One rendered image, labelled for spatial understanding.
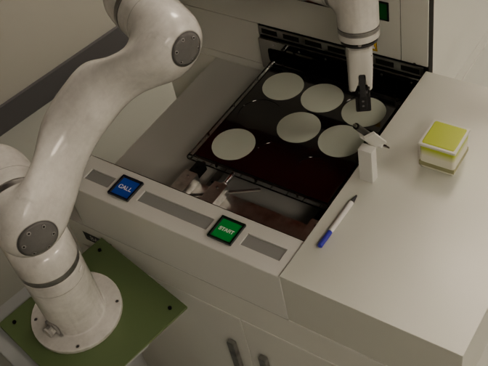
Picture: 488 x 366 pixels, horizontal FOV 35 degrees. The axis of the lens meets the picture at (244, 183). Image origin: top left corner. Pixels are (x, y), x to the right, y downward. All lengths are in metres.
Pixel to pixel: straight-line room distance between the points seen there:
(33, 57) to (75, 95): 2.18
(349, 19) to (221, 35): 0.61
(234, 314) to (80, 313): 0.33
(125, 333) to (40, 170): 0.45
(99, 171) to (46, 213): 0.44
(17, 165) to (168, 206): 0.37
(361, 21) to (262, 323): 0.64
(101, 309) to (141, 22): 0.63
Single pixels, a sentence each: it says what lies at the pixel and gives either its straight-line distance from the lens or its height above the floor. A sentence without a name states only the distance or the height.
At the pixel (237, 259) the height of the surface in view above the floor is 0.96.
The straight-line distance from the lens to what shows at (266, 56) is 2.02.
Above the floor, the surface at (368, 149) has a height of 1.05.
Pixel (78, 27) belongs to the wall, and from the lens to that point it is 3.55.
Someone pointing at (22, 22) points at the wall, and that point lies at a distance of 3.39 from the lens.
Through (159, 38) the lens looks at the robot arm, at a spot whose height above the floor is 1.43.
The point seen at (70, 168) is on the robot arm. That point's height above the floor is 1.25.
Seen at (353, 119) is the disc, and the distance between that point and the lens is 1.79.
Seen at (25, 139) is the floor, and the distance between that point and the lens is 3.44.
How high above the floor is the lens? 2.12
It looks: 46 degrees down
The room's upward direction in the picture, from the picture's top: 13 degrees counter-clockwise
